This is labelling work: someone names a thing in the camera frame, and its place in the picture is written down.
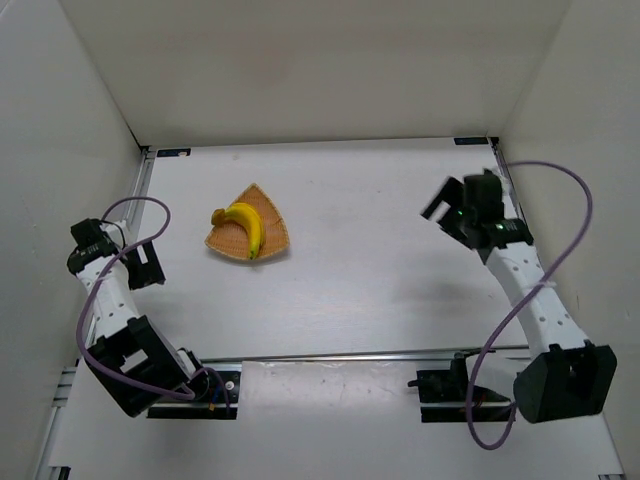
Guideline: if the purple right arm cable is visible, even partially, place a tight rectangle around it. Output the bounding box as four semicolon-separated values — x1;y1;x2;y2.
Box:
464;160;594;450

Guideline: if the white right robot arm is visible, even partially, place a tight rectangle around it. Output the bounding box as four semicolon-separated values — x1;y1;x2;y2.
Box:
421;170;617;424

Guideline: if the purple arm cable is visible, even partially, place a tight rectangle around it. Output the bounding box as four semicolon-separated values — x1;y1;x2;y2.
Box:
464;160;594;450
77;197;233;419

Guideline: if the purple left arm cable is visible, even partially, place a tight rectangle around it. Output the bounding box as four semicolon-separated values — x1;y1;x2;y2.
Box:
77;197;233;419

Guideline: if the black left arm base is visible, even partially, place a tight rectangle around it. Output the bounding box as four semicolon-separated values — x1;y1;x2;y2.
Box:
146;362;242;421

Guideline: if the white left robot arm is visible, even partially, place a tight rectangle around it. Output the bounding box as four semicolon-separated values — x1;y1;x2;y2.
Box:
67;219;208;398

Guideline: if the blue right corner label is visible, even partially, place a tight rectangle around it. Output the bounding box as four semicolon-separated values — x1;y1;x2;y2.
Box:
454;136;489;146

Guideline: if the blue left corner label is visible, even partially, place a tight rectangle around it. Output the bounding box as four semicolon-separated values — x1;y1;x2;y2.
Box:
156;148;191;158

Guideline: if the triangular woven fruit basket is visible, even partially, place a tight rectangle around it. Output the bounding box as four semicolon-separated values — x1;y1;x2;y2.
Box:
205;183;290;262

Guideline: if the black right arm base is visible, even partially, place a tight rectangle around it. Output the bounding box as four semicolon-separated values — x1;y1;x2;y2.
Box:
408;350;510;424

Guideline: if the blue corner label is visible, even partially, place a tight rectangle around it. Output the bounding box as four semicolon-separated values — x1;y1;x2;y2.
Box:
156;148;191;158
454;136;489;146

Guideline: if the yellow fake banana bunch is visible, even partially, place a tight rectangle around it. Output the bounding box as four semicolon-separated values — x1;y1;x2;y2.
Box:
211;202;266;260

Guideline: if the aluminium front rail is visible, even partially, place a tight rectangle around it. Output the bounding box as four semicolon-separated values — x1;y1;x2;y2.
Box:
199;344;571;369

